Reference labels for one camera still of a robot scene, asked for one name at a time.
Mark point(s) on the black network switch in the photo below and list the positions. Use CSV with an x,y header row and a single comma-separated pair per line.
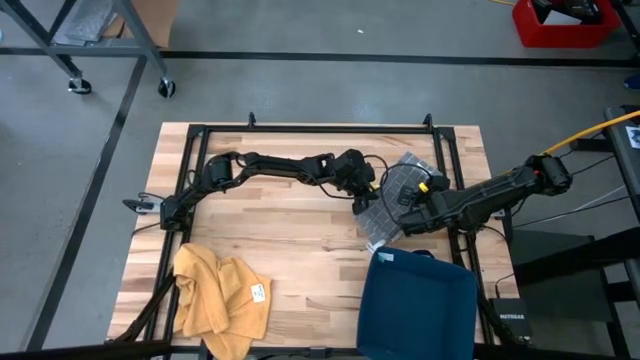
x,y
511,320

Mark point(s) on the black device in crate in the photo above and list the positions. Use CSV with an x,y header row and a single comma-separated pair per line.
x,y
580,9

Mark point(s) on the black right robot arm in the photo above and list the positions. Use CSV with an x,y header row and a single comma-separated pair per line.
x,y
500,192

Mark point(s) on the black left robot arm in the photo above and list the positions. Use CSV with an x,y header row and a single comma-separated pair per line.
x,y
280,165

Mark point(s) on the black floor stand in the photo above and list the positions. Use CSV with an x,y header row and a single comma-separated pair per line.
x,y
560,270

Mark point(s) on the grey plastic bag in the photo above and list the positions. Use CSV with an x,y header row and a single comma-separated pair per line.
x,y
90,20

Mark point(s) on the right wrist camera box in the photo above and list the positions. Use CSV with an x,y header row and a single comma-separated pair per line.
x,y
407,195

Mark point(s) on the black outer rig frame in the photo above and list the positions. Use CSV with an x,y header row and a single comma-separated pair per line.
x,y
350,57

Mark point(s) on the black side desk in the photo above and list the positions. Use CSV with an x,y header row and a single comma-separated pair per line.
x,y
625,165

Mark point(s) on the grey metal cart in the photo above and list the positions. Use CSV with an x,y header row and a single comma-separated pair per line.
x,y
140,35

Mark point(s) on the black caster wheel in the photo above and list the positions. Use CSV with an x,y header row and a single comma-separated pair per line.
x,y
80,87
167,89

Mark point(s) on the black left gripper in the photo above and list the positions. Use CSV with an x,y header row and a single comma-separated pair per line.
x,y
352,172

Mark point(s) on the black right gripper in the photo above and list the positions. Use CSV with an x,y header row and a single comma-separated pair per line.
x,y
427,215

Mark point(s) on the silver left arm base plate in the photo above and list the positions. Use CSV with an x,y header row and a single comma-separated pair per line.
x,y
135,205

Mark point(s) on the blue fabric bin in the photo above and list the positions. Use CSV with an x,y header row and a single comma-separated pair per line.
x,y
415,310

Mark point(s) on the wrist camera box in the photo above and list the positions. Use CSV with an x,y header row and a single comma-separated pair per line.
x,y
362,204
407,195

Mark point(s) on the grey checked towel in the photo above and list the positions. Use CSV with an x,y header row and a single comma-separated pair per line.
x,y
375,220

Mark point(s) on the brown cardboard box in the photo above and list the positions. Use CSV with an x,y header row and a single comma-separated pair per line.
x,y
160,20

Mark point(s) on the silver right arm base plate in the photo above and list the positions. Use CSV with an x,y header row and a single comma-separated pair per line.
x,y
498,214

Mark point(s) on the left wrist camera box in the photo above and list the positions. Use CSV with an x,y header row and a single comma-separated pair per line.
x,y
362,204

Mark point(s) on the yellow towel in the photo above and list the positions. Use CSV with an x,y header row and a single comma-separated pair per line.
x,y
215,300

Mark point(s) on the red plastic crate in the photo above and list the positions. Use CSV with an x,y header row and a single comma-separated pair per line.
x,y
565,36

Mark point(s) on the person's blue shoe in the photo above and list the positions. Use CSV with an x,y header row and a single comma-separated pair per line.
x,y
632,81

